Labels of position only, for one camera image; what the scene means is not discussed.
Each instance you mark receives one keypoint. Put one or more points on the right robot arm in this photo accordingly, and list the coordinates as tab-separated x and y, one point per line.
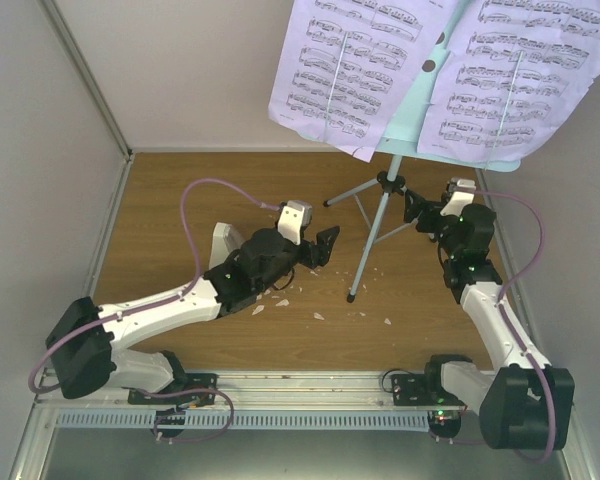
526	404

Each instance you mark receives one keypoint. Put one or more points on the white debris flakes pile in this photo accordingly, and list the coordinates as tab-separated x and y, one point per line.
320	296

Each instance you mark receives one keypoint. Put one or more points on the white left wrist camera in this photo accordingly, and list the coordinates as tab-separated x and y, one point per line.
295	216

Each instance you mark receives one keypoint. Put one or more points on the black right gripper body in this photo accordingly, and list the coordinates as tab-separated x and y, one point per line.
425	225

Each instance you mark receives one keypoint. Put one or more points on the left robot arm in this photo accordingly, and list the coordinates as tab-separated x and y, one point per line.
92	346

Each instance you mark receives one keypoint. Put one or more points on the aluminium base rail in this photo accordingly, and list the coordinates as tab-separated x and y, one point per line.
305	390

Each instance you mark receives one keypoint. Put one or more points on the grey slotted cable duct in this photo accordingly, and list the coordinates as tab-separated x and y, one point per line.
250	420

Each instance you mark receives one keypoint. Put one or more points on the white metronome body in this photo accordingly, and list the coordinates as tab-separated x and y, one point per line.
226	239

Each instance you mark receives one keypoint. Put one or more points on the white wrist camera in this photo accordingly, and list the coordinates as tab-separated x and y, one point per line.
295	216
460	192

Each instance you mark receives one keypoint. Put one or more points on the lilac sheet music paper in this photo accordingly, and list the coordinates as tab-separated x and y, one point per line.
515	72

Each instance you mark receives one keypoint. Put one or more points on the light blue music stand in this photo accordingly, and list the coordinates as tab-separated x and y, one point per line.
401	136

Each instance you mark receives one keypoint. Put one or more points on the left aluminium frame post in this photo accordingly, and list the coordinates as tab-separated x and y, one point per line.
70	45

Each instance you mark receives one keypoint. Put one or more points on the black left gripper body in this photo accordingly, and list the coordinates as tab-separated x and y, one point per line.
310	259

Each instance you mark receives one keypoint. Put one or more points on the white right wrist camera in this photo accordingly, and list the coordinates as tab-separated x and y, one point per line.
460	192

